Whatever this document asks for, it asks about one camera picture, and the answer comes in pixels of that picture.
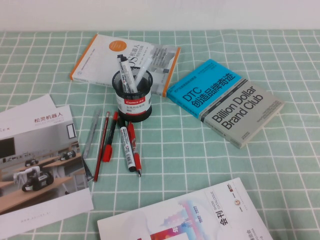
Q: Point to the black mesh pen holder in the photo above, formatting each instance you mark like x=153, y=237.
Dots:
x=135, y=105

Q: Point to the red gel pen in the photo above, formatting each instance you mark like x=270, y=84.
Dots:
x=133, y=145

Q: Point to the grey pen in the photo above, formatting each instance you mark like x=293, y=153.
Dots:
x=91, y=135

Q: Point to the white barcode marker black cap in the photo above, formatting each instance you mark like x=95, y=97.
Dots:
x=126, y=147

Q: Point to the white marker with clear cap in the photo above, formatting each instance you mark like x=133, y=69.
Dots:
x=143, y=71

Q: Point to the white labelled marker black tip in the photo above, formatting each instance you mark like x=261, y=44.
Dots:
x=123, y=71

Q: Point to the black marker with red cap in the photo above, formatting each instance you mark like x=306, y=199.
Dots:
x=107, y=152

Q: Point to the blue grey DTC book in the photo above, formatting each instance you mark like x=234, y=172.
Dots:
x=225, y=112

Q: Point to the red pencil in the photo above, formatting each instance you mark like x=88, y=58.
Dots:
x=101, y=150

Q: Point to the green checkered tablecloth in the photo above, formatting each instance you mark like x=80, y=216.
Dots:
x=225, y=162

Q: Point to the white orange-edged ROS book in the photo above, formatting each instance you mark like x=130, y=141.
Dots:
x=100, y=57

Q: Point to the white show catalogue magazine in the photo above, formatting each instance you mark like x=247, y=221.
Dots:
x=212, y=215

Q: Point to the white AgileX brochure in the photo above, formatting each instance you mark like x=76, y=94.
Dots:
x=37, y=105

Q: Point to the brochure with classroom robot photo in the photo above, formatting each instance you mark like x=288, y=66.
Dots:
x=37, y=162

